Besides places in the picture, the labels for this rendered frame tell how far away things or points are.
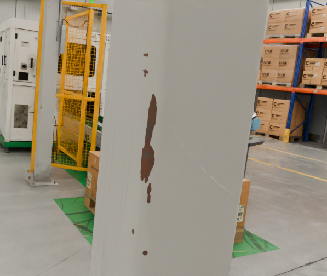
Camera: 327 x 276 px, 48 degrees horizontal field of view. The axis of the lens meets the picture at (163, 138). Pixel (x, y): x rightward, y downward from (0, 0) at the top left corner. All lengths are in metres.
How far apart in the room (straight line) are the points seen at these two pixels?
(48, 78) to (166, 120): 3.96
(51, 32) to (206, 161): 3.98
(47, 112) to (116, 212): 3.93
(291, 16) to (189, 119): 11.63
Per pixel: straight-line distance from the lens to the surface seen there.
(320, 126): 12.43
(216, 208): 0.38
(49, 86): 4.27
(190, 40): 0.33
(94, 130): 4.54
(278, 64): 11.86
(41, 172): 4.41
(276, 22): 12.21
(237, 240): 3.32
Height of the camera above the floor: 1.26
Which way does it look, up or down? 8 degrees down
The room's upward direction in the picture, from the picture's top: 6 degrees clockwise
